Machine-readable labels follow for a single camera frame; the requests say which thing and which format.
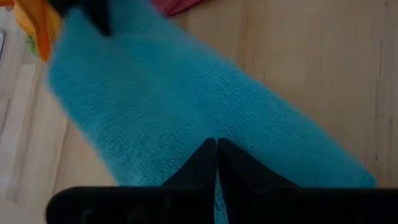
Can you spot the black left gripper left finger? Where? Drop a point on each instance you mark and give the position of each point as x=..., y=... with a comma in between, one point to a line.
x=202, y=168

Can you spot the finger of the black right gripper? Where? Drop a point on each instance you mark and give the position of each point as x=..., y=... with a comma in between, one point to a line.
x=93, y=9

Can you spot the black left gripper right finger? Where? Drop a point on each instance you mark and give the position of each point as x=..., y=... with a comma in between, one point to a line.
x=245, y=174

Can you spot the orange towel with white label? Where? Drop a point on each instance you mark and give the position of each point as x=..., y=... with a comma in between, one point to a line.
x=34, y=21

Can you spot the blue microfiber towel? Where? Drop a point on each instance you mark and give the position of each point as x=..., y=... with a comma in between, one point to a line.
x=171, y=99

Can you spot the pink microfiber towel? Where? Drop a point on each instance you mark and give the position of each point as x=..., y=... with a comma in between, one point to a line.
x=174, y=6

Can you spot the green microfiber towel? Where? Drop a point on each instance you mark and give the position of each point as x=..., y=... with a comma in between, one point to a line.
x=32, y=46

